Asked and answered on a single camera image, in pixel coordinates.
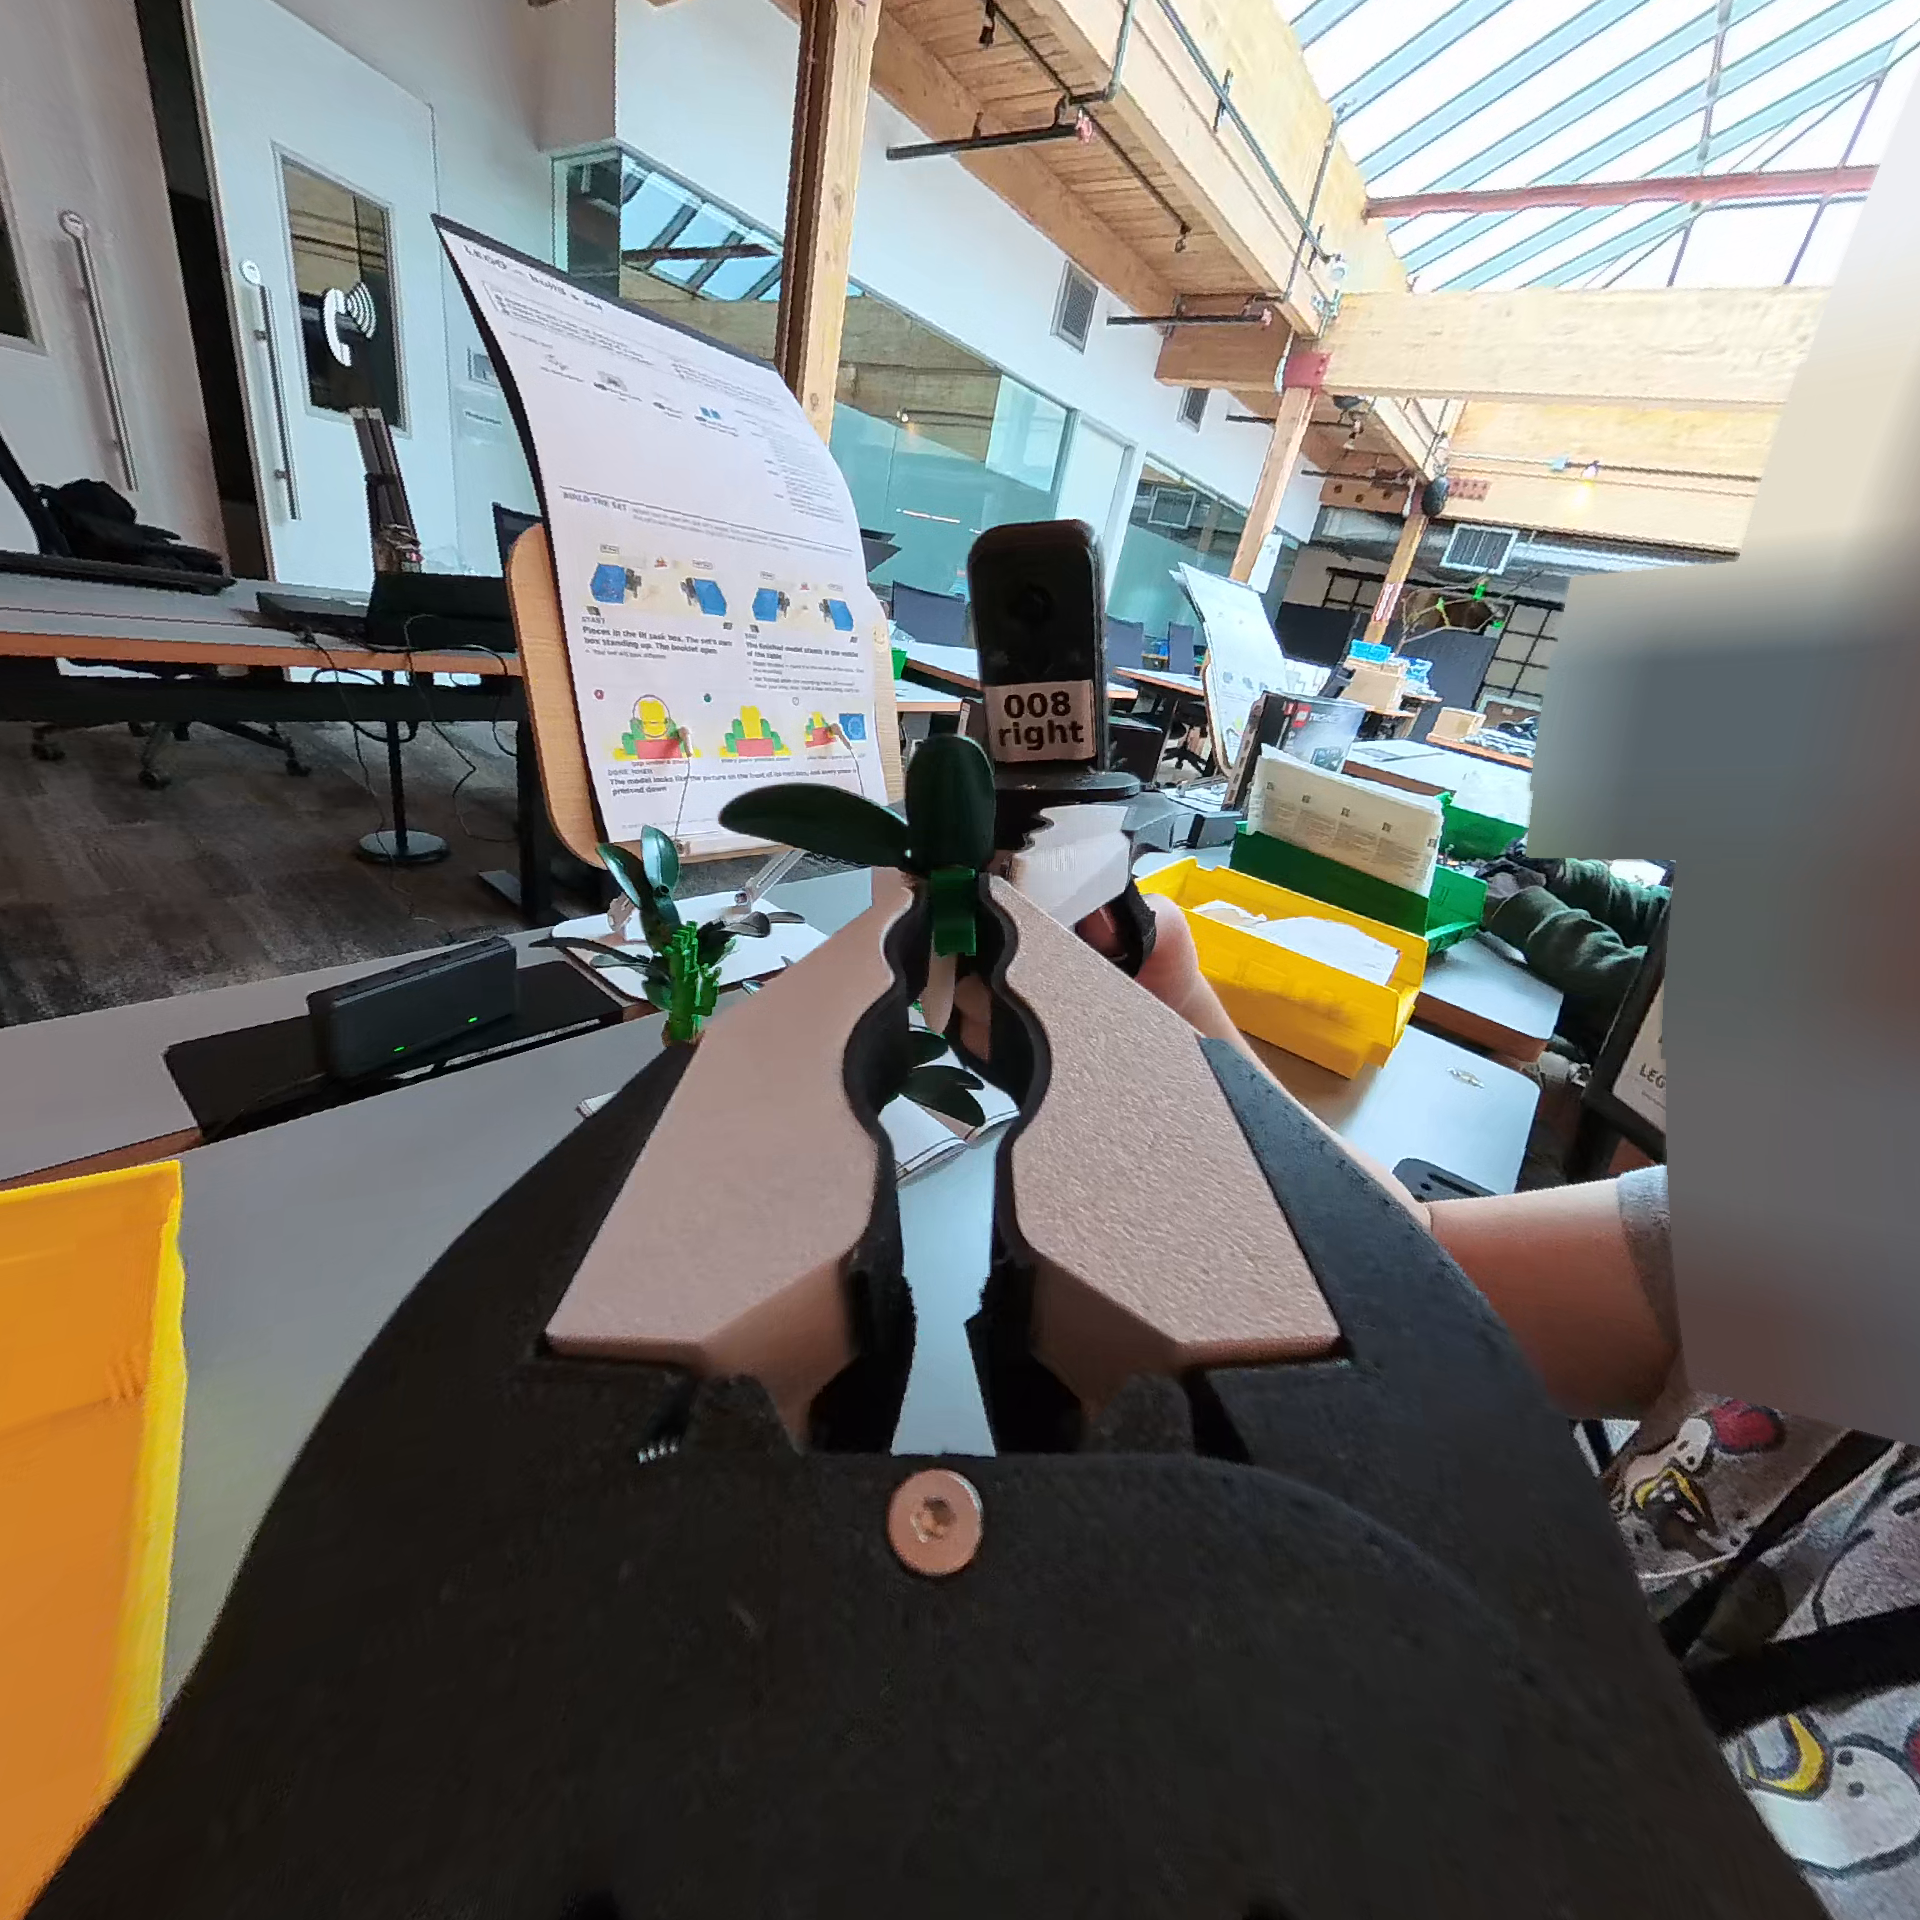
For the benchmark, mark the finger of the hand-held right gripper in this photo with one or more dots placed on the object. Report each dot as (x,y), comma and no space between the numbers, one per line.
(1080,862)

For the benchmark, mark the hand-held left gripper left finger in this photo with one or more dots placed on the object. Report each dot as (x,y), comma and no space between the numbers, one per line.
(720,1201)

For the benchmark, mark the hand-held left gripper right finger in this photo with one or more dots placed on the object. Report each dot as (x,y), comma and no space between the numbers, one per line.
(1171,1201)

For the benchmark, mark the green lego leaf sprig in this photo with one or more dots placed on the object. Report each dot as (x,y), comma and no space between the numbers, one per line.
(953,796)

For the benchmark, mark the green lego bamboo plant model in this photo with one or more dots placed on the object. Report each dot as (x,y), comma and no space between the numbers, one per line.
(686,975)

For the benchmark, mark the person's right forearm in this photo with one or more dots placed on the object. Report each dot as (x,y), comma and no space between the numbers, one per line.
(1546,1290)

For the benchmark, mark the lego instruction booklet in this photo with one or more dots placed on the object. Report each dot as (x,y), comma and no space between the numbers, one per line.
(960,1143)

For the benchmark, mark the person's right hand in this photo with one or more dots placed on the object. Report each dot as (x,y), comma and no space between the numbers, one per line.
(1193,985)

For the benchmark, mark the curved white poster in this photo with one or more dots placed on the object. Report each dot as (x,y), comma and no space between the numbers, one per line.
(1230,661)

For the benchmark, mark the yellow plastic parts bin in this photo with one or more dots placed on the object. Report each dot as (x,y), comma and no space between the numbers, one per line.
(1319,1020)
(76,1501)

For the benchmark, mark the white paper bags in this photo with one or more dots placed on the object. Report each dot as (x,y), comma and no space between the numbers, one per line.
(1306,938)

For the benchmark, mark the green plastic bin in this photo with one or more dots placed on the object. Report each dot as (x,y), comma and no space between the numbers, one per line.
(1350,902)

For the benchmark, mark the white instruction poster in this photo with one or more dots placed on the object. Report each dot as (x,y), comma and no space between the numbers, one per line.
(674,524)

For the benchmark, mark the black box with green light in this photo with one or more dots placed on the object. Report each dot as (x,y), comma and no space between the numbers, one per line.
(404,1005)

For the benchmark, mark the black framed marker sign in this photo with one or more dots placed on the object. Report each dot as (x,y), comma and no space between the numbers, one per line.
(1634,1081)

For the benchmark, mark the wooden poster board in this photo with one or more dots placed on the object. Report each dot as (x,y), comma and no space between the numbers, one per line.
(543,722)

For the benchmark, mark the black laptop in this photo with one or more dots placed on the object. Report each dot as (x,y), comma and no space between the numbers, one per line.
(434,609)

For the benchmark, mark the person's printed shirt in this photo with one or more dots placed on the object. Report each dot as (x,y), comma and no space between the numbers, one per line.
(1724,1501)

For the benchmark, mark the white door with window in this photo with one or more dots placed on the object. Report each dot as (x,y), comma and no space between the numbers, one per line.
(241,301)

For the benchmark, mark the wooden desk with black frame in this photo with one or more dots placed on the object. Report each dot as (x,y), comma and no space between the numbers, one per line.
(150,622)

